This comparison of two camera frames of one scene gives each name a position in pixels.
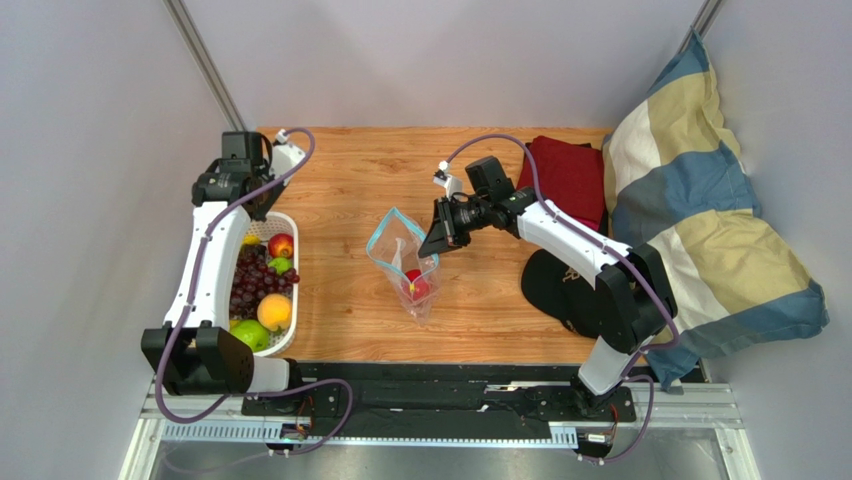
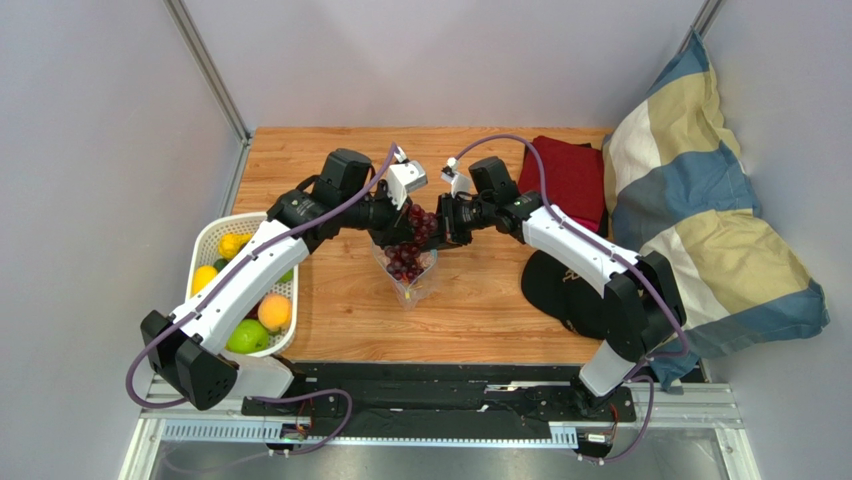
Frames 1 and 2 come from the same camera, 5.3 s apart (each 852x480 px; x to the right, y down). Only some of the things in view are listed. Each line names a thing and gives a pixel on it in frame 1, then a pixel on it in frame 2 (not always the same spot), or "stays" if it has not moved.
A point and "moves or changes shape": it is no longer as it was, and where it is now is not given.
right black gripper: [450, 224] stays
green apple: [253, 333] stays
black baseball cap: [554, 285] stays
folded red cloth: [571, 175] stays
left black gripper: [261, 212] to [397, 229]
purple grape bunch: [254, 279] moves or changes shape
